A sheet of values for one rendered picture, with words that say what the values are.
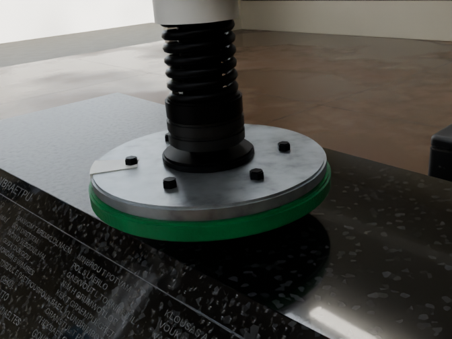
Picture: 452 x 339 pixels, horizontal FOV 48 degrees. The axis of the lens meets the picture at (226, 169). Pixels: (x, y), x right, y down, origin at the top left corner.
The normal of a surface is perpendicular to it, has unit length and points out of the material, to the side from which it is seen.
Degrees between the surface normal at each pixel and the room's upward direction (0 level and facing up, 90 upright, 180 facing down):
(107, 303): 45
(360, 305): 0
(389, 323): 0
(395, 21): 90
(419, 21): 90
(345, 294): 0
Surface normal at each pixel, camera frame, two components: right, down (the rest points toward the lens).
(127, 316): -0.54, -0.44
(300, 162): -0.07, -0.93
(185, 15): -0.20, 0.37
